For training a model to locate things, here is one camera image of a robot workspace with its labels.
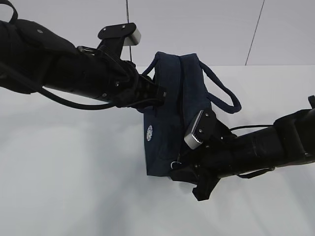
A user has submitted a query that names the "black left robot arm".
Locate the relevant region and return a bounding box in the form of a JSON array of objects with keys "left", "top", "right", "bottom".
[{"left": 0, "top": 19, "right": 166, "bottom": 110}]

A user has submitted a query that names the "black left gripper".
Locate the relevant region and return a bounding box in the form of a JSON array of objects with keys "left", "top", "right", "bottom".
[{"left": 109, "top": 59, "right": 167, "bottom": 110}]

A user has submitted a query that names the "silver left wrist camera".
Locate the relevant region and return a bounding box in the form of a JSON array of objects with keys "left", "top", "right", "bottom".
[{"left": 97, "top": 23, "right": 141, "bottom": 58}]

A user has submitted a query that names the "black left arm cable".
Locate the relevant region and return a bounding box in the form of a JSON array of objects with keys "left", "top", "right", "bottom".
[{"left": 0, "top": 61, "right": 163, "bottom": 111}]

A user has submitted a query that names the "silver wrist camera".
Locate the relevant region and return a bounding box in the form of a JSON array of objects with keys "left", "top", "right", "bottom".
[
  {"left": 97, "top": 23, "right": 141, "bottom": 58},
  {"left": 184, "top": 108, "right": 217, "bottom": 149}
]

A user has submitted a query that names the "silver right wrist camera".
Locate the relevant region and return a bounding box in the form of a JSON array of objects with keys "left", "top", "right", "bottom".
[{"left": 184, "top": 108, "right": 217, "bottom": 149}]

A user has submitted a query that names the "navy blue lunch bag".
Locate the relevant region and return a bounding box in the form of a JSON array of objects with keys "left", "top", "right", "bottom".
[{"left": 140, "top": 52, "right": 242, "bottom": 177}]

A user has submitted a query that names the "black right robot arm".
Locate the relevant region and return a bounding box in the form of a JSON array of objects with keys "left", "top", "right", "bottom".
[{"left": 170, "top": 109, "right": 315, "bottom": 201}]

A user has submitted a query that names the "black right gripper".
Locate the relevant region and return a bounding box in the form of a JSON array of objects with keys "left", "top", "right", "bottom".
[{"left": 171, "top": 122, "right": 241, "bottom": 201}]

